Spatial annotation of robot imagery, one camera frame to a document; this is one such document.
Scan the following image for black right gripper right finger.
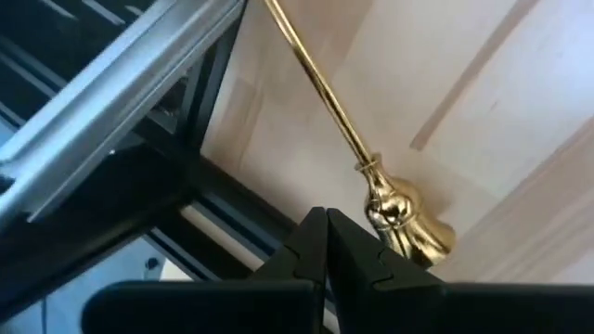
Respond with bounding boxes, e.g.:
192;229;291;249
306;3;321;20
326;207;594;334

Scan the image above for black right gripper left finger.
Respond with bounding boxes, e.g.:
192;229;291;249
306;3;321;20
81;206;329;334

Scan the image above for gold candlestick holder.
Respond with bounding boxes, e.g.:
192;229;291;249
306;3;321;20
263;0;458;270

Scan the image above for silver aluminium bar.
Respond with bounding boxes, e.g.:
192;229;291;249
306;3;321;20
0;0;247;224

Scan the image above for black aluminium table frame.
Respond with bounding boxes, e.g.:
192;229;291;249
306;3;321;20
0;0;335;321

